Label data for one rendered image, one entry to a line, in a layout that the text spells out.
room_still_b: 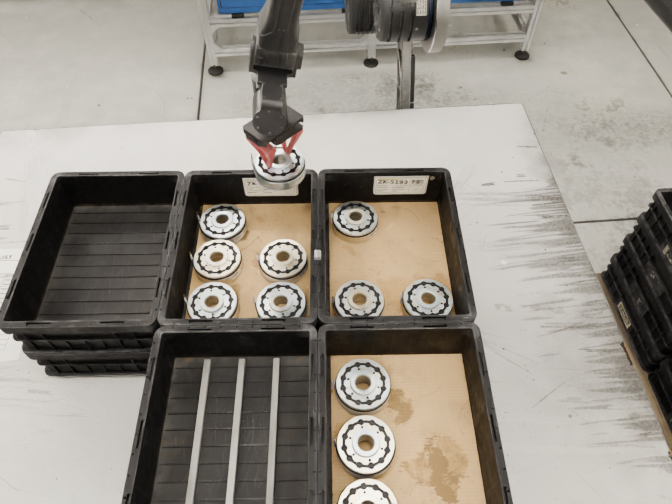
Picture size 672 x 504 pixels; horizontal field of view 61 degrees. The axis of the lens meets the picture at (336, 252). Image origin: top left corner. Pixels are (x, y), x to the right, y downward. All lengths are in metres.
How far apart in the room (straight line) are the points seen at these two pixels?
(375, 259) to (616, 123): 2.08
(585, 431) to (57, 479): 1.06
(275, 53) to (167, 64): 2.37
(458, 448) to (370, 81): 2.31
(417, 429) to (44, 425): 0.76
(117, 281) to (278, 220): 0.38
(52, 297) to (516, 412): 1.01
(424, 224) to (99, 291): 0.74
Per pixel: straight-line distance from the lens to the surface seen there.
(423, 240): 1.30
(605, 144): 3.00
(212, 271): 1.23
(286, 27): 0.91
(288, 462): 1.07
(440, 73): 3.19
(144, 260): 1.33
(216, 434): 1.10
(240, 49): 3.11
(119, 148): 1.80
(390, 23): 1.37
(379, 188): 1.33
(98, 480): 1.28
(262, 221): 1.33
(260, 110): 0.95
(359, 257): 1.26
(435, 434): 1.09
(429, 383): 1.13
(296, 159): 1.16
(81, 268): 1.36
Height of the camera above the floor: 1.85
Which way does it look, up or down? 54 degrees down
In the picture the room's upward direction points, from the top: straight up
